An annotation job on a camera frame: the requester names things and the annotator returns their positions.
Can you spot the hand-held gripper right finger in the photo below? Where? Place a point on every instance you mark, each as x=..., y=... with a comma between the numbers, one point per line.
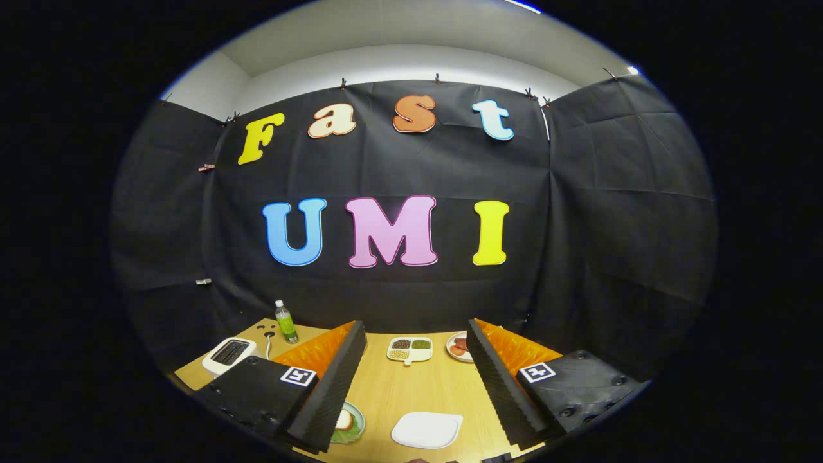
x=498, y=386

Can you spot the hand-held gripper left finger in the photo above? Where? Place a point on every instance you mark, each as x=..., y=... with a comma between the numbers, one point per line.
x=331, y=392

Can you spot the toasted bread slice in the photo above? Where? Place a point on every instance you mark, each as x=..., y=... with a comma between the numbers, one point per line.
x=345, y=419

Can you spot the green lettuce leaf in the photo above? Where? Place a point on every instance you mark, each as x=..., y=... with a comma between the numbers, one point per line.
x=350, y=436

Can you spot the pale green round plate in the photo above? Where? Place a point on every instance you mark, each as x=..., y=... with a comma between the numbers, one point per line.
x=361, y=418

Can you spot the white round plate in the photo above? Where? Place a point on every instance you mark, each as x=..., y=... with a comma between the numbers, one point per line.
x=458, y=359

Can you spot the brown meat steak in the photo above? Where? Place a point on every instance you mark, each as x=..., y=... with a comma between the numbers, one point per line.
x=460, y=344

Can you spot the green label plastic bottle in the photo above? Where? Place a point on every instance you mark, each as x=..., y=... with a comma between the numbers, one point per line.
x=286, y=325

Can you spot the white square plate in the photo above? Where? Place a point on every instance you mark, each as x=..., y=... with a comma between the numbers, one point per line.
x=427, y=429

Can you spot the white divided bean dish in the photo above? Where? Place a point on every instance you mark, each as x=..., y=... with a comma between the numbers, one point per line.
x=410, y=348

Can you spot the white toaster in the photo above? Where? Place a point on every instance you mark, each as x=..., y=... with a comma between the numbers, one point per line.
x=212, y=368

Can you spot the black backdrop cloth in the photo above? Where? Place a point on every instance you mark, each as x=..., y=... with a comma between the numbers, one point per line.
x=578, y=225

